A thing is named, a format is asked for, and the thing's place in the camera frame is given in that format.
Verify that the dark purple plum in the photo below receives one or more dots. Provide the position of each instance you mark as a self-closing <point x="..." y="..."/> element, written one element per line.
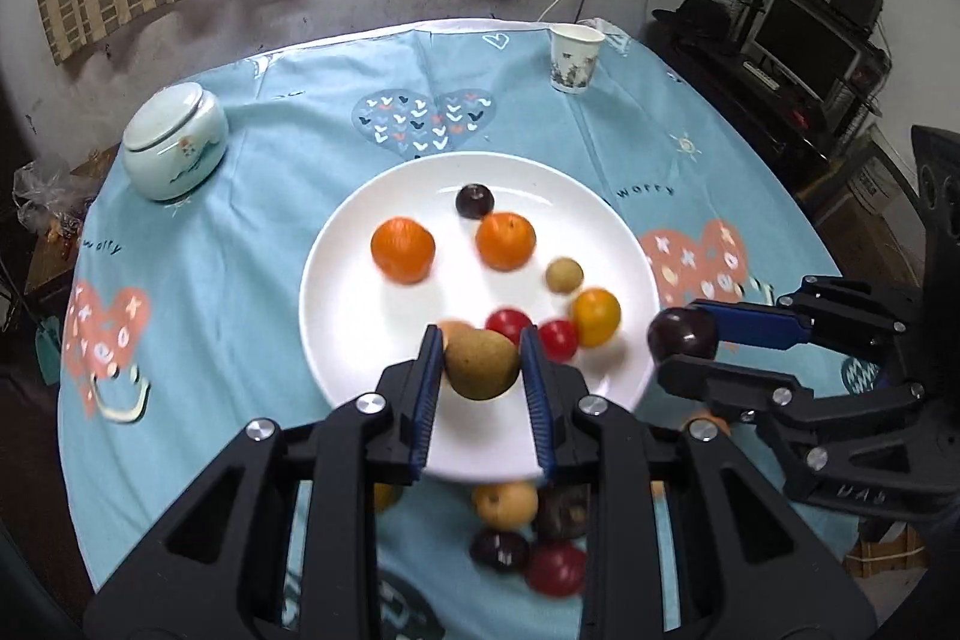
<point x="682" y="334"/>
<point x="475" y="200"/>
<point x="498" y="548"/>

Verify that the black hat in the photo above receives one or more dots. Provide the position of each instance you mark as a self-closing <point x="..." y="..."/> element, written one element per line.
<point x="694" y="18"/>

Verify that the tan brown pear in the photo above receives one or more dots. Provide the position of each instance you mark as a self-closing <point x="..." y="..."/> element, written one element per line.
<point x="482" y="364"/>

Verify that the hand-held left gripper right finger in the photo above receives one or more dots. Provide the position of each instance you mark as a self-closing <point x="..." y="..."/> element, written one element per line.
<point x="538" y="415"/>

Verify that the white round plate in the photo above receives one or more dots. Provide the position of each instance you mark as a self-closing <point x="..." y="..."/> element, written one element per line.
<point x="450" y="287"/>

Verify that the small tan round fruit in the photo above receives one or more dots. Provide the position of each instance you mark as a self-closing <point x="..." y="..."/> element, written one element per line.
<point x="564" y="275"/>

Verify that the small cardboard box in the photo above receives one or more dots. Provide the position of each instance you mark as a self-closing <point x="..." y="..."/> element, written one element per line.
<point x="889" y="550"/>

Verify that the blue heart print tablecloth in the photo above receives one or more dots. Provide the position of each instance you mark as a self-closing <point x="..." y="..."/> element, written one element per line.
<point x="247" y="310"/>

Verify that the computer monitor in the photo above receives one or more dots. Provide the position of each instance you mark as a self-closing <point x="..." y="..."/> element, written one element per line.
<point x="806" y="40"/>

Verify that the small golden tangerine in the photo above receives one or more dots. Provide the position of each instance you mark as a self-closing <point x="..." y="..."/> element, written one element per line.
<point x="595" y="316"/>

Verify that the clear plastic bag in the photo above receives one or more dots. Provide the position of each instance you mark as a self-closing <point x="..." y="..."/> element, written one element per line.
<point x="49" y="194"/>

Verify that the black equipment rack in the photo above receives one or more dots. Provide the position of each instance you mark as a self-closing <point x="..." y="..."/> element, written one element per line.
<point x="765" y="100"/>

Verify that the orange mandarin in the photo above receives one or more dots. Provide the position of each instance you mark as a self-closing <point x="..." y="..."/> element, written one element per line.
<point x="403" y="250"/>
<point x="506" y="241"/>

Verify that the wooden side table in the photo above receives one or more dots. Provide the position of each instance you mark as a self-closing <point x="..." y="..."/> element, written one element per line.
<point x="52" y="265"/>

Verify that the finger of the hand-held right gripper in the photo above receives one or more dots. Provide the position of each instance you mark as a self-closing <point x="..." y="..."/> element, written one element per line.
<point x="757" y="325"/>
<point x="735" y="385"/>

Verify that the white remote control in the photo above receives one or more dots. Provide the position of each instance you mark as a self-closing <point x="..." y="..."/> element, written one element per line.
<point x="759" y="72"/>

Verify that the pale green ceramic lidded jar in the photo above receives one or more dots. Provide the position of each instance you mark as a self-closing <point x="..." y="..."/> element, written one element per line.
<point x="176" y="141"/>

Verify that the printed paper cup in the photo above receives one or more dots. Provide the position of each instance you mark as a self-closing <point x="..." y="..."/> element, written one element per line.
<point x="574" y="59"/>

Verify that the brown box with label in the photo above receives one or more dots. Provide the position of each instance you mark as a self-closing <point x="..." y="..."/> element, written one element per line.
<point x="874" y="220"/>

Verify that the green dustpan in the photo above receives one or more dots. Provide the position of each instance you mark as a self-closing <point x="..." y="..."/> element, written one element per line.
<point x="49" y="351"/>

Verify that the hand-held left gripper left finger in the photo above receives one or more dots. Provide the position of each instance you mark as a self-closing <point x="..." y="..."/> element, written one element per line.
<point x="424" y="415"/>

